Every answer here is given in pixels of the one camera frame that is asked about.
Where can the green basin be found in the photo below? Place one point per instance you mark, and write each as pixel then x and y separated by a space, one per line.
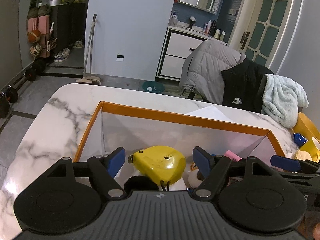
pixel 153 87

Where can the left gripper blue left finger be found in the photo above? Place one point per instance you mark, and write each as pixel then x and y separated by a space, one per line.
pixel 114 161

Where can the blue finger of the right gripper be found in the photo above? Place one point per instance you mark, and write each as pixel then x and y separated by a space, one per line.
pixel 285 163

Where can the black jacket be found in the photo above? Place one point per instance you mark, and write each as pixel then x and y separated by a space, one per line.
pixel 244 86

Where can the black dumbbell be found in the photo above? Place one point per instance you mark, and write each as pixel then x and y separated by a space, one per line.
pixel 9 96

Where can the broom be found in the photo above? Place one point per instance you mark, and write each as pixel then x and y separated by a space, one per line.
pixel 87 77

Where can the orange storage box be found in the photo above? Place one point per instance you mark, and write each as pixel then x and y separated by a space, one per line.
pixel 113 125

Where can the yellow bowl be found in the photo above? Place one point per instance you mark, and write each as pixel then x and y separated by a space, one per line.
pixel 306 127

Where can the white panda plush toy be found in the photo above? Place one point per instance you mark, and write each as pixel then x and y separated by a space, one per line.
pixel 144 183

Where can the grey puffer jacket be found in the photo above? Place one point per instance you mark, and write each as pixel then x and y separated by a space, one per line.
pixel 201 71

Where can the dark hallway cabinet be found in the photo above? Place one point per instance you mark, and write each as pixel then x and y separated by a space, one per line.
pixel 69 24

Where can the yellow tape measure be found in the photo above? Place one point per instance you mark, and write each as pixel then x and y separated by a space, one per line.
pixel 164 165

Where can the light blue fleece blanket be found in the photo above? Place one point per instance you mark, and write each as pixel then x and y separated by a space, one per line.
pixel 282 98

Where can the sailor dog plush toy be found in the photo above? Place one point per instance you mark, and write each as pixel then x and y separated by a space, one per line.
pixel 194 176

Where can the pink wallet case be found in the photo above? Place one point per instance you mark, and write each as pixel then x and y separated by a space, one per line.
pixel 232 156

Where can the yellow mug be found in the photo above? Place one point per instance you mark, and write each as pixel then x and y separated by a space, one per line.
pixel 312 146

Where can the person's hand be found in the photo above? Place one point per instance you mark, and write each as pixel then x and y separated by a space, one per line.
pixel 309 227

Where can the white paper sheet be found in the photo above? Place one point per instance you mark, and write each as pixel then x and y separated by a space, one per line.
pixel 211 112

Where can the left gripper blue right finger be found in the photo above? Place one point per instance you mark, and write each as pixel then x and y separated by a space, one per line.
pixel 203 160

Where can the glass panel door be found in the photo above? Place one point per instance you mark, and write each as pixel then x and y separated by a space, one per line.
pixel 265 29

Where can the white vanity cabinet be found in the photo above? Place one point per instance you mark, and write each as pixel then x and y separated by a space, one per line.
pixel 178 44

